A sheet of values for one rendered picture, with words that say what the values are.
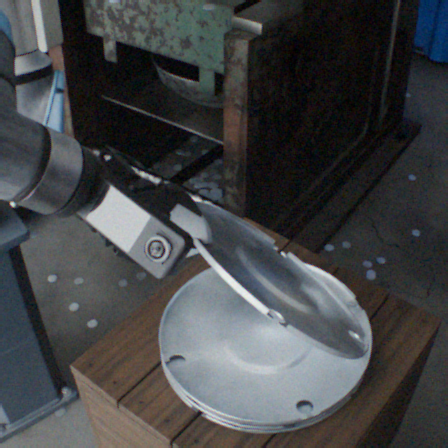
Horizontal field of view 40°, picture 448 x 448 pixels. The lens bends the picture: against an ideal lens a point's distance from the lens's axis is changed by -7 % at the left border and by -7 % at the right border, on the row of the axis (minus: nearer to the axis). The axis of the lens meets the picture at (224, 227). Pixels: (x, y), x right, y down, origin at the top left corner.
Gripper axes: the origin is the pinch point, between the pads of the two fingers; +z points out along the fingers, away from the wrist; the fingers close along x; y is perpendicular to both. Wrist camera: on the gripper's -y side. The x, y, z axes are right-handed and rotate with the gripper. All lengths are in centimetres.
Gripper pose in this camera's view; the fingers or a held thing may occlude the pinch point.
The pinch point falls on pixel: (204, 245)
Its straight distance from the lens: 72.0
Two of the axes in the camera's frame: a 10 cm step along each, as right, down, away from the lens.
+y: -5.5, -5.6, 6.2
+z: 5.9, 2.7, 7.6
